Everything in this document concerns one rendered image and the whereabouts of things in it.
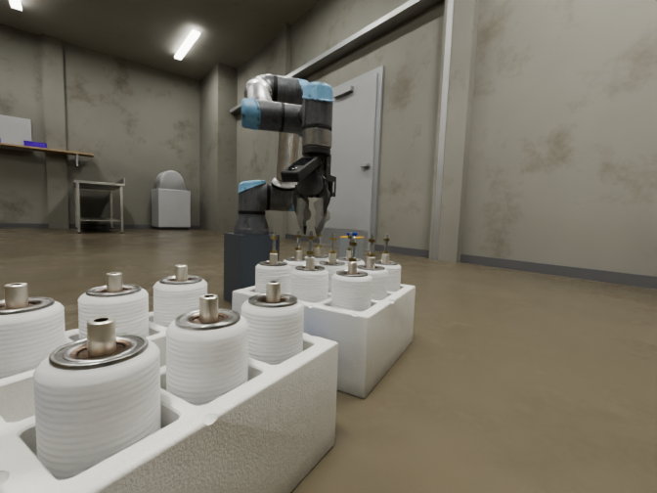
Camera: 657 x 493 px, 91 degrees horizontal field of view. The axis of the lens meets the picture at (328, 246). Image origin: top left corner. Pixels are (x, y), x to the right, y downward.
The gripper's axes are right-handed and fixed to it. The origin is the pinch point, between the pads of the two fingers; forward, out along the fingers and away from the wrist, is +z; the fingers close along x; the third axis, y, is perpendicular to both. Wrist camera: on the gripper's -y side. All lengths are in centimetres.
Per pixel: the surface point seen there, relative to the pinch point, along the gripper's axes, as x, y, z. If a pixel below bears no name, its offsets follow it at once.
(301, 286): -0.3, -4.0, 13.6
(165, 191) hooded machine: 564, 404, -46
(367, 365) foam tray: -19.0, -8.0, 27.6
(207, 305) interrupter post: -9.6, -43.0, 7.9
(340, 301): -11.0, -4.8, 15.8
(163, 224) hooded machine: 566, 400, 23
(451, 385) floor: -35, 7, 35
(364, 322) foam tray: -18.0, -8.3, 18.4
